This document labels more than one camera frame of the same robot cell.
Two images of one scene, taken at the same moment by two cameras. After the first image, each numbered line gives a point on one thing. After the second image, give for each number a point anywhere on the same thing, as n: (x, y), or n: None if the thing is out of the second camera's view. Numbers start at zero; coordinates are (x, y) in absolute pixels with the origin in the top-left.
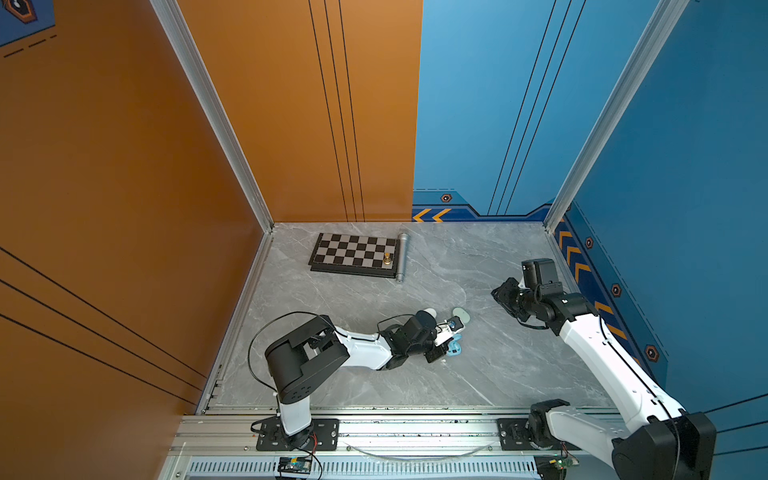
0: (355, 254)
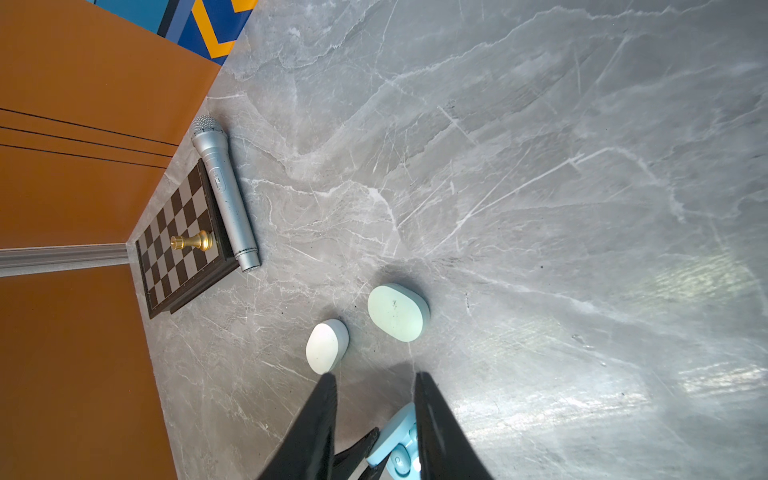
0: (172, 276)
